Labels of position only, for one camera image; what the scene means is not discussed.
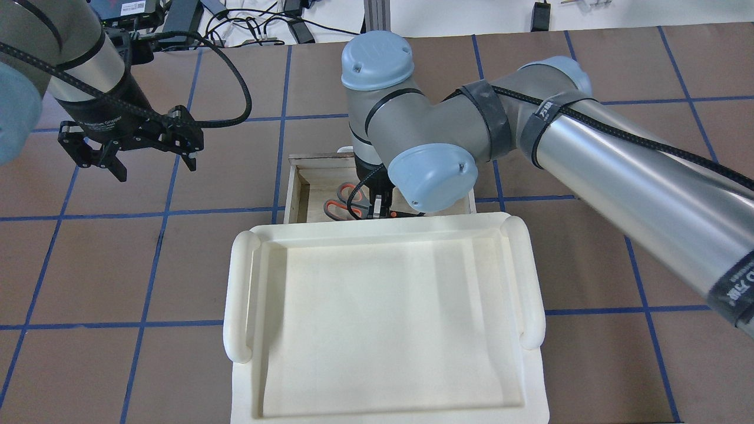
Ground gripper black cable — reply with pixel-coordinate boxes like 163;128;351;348
346;85;754;220
0;29;253;129

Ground light wooden drawer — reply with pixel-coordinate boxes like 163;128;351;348
283;153;477;224

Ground large black power brick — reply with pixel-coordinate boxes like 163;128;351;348
158;0;204;50

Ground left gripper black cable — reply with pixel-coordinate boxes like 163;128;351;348
0;29;253;129

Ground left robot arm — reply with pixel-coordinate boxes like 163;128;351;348
1;1;204;182

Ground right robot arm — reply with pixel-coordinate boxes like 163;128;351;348
341;31;753;335

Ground orange grey scissors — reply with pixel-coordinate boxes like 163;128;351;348
323;182;426;221

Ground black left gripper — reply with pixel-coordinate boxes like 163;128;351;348
58;105;204;183

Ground white plastic tray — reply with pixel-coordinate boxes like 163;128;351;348
223;213;550;423

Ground black power adapter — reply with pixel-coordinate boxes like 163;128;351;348
530;1;551;32

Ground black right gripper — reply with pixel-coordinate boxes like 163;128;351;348
356;165;394;219

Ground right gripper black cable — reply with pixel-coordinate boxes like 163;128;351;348
346;85;754;220

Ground aluminium frame post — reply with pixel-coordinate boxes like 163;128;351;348
362;0;391;33

